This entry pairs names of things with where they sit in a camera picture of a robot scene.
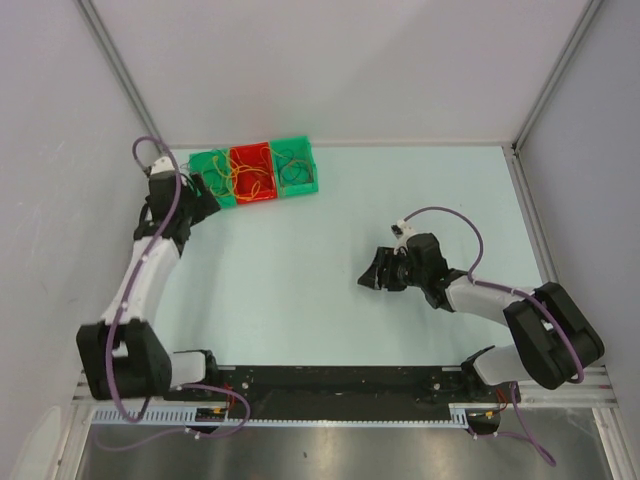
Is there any aluminium frame rail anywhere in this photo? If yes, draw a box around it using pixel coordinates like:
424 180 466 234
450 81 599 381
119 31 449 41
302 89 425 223
72 364 619 405

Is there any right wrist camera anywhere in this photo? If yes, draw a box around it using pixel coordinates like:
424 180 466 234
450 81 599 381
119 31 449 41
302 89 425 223
391 219 417 254

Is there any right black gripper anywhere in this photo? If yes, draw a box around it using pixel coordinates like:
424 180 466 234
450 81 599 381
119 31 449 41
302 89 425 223
357 246 427 291

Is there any green bin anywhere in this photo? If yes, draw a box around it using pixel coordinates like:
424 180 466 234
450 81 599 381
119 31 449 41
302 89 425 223
269 136 318 198
188 148 238 209

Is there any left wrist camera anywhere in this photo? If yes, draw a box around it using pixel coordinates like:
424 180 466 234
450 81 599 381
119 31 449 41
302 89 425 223
145 155 179 182

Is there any red bin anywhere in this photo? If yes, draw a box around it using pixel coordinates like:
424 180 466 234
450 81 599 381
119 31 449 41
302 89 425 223
230 142 277 204

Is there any grey cable duct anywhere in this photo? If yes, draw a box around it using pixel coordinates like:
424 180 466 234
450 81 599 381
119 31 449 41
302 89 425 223
92 406 468 429

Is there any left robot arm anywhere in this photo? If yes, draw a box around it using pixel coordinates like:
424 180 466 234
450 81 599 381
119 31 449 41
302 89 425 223
76 171 221 400

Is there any right green bin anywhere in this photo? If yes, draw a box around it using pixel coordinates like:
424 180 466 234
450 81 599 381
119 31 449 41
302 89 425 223
269 136 318 198

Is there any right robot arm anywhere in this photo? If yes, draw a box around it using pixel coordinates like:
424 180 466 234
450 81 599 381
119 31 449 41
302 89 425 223
357 233 605 401

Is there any left green bin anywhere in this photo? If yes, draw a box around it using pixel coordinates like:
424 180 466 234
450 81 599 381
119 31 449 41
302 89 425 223
188 148 238 209

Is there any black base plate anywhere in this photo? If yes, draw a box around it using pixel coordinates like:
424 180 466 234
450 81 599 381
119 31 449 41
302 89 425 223
197 365 511 403

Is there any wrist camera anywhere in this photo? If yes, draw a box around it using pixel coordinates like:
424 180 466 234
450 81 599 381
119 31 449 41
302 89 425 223
145 155 179 182
391 219 417 254

